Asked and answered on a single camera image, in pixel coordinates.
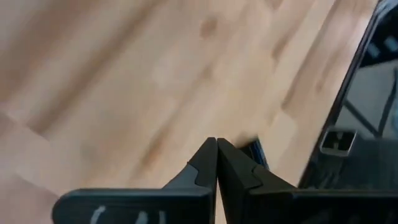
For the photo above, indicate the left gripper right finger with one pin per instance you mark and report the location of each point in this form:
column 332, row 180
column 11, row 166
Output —
column 280, row 205

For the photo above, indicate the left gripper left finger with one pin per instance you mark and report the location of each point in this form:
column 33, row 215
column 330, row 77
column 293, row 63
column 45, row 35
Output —
column 155, row 205

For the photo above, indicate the medium square black plate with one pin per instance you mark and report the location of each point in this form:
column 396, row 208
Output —
column 256, row 152

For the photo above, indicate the small silver square bracket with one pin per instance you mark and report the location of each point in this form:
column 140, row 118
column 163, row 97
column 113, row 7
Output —
column 337, row 152

